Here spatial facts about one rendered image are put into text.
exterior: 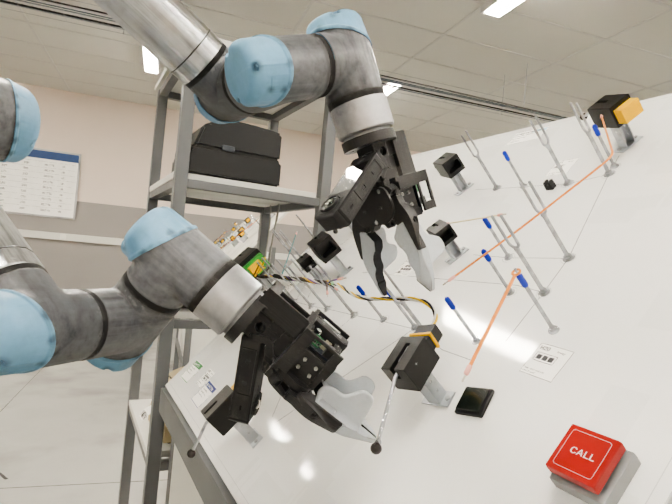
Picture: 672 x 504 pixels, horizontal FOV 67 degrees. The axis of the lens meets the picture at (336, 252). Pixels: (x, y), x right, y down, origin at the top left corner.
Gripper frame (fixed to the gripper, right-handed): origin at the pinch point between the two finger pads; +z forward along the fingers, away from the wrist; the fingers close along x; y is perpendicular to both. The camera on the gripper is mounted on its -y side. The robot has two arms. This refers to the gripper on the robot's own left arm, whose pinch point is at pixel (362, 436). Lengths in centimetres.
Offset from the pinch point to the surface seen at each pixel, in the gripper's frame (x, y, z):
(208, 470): 21.6, -34.9, -7.2
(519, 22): 401, 165, -14
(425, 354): 7.1, 10.6, 0.6
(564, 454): -10.1, 16.9, 10.8
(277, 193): 98, -7, -38
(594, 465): -12.4, 18.4, 11.8
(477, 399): 4.5, 11.4, 8.2
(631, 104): 36, 57, 4
